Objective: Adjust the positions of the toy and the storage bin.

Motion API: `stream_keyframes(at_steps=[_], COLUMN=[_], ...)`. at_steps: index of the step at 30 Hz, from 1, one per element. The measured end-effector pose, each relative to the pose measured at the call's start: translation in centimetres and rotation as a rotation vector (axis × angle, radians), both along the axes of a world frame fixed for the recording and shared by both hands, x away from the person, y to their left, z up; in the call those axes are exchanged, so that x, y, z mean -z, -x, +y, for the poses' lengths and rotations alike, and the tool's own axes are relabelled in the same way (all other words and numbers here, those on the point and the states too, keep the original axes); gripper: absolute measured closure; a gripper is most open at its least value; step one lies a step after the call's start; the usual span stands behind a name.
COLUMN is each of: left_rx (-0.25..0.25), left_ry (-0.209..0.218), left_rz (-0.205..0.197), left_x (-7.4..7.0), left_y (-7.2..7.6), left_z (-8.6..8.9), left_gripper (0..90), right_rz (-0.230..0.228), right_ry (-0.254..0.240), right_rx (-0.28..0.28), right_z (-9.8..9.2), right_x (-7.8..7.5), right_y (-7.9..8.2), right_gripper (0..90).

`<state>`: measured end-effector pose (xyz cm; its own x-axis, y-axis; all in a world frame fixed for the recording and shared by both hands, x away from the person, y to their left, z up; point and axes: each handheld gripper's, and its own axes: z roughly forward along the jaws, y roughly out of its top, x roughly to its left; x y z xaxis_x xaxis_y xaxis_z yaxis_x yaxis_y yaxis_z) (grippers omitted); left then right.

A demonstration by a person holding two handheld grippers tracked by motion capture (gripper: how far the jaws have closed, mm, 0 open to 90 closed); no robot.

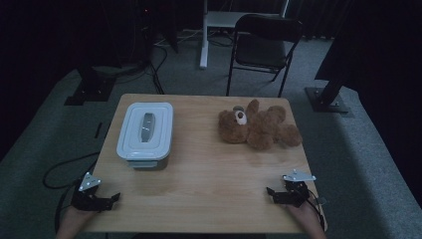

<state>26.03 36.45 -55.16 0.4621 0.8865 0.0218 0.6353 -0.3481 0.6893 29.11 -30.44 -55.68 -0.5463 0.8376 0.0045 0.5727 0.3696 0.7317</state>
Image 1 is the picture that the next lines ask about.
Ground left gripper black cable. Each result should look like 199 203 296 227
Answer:
42 151 102 233

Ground white box lid grey handle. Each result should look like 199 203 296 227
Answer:
115 102 174 161

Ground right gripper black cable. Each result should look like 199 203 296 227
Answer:
307 193 328 232

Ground black floor cables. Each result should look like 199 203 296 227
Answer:
113 41 168 96

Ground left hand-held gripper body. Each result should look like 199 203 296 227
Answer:
70 171 113 212

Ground person's left hand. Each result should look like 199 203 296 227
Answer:
55 204 99 239

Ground person's right hand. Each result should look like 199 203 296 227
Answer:
287 200 327 239

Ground brown teddy bear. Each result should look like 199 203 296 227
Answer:
217 99 304 151

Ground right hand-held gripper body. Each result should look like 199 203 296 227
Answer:
282 168 317 209

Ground black stand base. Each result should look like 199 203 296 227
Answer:
305 79 350 115
64 64 117 107

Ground black folding chair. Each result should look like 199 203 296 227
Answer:
226 13 305 99

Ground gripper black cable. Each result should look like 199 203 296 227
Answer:
42 151 102 233
307 193 328 232

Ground white desk frame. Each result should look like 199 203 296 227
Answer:
198 0 291 70

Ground clear plastic storage box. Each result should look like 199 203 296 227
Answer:
124 157 169 171

